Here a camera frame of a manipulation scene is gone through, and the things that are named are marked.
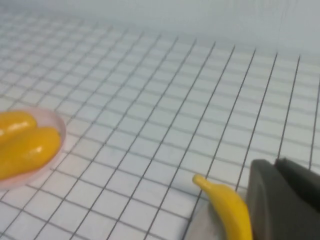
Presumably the pink round plate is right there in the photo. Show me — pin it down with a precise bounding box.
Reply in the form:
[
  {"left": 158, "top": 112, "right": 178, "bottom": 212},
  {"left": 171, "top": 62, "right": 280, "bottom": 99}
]
[{"left": 0, "top": 107, "right": 67, "bottom": 190}]

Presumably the yellow mango with green tip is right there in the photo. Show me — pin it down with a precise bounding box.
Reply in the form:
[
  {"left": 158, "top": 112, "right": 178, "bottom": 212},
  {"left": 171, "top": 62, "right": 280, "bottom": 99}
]
[{"left": 0, "top": 126, "right": 62, "bottom": 181}]

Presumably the yellow plastic banana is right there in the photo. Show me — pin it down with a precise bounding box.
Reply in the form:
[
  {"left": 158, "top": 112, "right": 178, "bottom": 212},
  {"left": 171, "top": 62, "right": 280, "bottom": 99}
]
[{"left": 192, "top": 174, "right": 253, "bottom": 240}]

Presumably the orange plastic mango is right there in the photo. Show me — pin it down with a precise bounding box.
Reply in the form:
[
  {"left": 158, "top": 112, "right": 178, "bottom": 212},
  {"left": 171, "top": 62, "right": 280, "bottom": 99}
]
[{"left": 0, "top": 111, "right": 39, "bottom": 144}]

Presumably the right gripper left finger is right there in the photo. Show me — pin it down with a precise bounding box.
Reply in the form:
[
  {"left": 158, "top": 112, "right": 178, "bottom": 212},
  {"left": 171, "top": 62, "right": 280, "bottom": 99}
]
[{"left": 246, "top": 159, "right": 320, "bottom": 240}]

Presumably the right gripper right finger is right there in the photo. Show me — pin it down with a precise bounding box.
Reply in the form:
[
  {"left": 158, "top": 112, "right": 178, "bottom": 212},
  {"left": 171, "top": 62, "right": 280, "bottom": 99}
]
[{"left": 274, "top": 157, "right": 320, "bottom": 211}]

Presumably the white black-grid tablecloth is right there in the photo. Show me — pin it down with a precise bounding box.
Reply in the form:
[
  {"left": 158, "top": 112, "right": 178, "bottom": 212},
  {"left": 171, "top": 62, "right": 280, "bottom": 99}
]
[{"left": 0, "top": 9, "right": 320, "bottom": 240}]

